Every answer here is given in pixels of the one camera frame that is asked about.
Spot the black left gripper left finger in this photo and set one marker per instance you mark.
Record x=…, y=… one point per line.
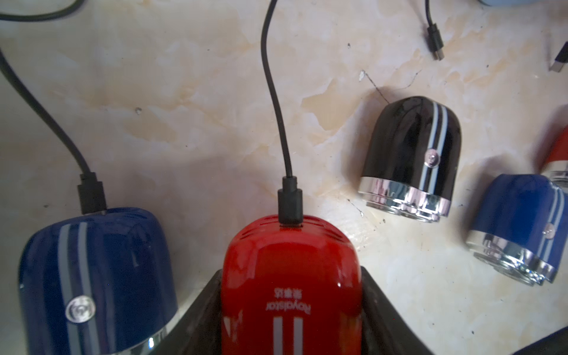
x=199, y=329

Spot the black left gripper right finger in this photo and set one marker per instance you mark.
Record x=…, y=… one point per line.
x=383, y=329

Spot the red electric shaver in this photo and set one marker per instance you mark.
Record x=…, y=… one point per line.
x=291, y=290
x=555, y=167

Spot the blue electric shaver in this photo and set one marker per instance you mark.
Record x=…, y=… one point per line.
x=98, y=284
x=520, y=228

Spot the black electric shaver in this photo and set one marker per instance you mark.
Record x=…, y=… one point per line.
x=412, y=160

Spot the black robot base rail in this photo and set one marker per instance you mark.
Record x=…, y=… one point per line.
x=554, y=344

